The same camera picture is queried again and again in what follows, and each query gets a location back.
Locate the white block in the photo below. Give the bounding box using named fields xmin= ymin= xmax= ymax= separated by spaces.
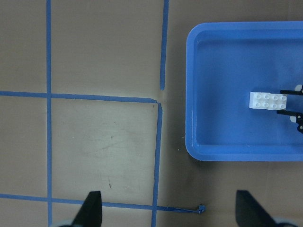
xmin=249 ymin=92 xmax=270 ymax=109
xmin=268 ymin=93 xmax=287 ymax=111

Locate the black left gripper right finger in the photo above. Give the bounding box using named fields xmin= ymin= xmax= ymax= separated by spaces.
xmin=236 ymin=190 xmax=280 ymax=227

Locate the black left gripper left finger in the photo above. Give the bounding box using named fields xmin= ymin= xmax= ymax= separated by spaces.
xmin=71 ymin=191 xmax=102 ymax=227

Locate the blue plastic tray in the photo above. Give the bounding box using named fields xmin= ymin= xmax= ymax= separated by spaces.
xmin=185 ymin=21 xmax=303 ymax=161

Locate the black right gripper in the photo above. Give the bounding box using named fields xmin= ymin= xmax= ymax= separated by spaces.
xmin=276 ymin=84 xmax=303 ymax=133

